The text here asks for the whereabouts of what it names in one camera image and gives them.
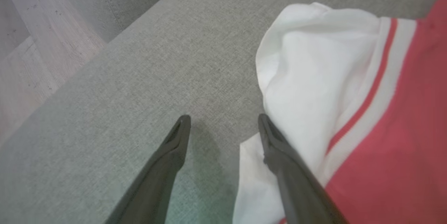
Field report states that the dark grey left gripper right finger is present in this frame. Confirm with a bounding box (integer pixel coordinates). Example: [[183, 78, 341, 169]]
[[258, 113, 350, 224]]

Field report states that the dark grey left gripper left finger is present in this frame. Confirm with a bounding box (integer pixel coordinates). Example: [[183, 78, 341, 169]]
[[105, 114, 191, 224]]

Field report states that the red and white basketball jersey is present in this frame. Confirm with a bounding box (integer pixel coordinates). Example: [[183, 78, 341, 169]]
[[232, 0, 447, 224]]

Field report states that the grey sofa seat cushion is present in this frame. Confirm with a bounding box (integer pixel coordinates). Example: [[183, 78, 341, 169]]
[[47, 0, 194, 43]]

